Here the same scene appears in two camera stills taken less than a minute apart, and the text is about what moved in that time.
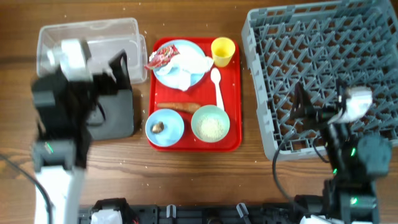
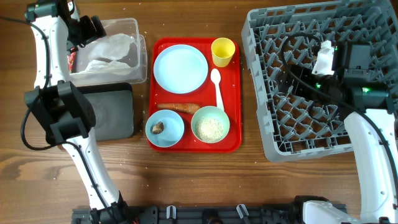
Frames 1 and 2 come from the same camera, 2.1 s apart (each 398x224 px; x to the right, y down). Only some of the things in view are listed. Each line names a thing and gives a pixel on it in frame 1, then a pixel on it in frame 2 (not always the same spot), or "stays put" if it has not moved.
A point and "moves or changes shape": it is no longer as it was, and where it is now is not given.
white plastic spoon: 215,75 stays put
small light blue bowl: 172,131 stays put
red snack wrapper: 161,56 moves or changes shape
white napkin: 180,71 to 113,46
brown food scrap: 158,127 stays put
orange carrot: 190,107 stays put
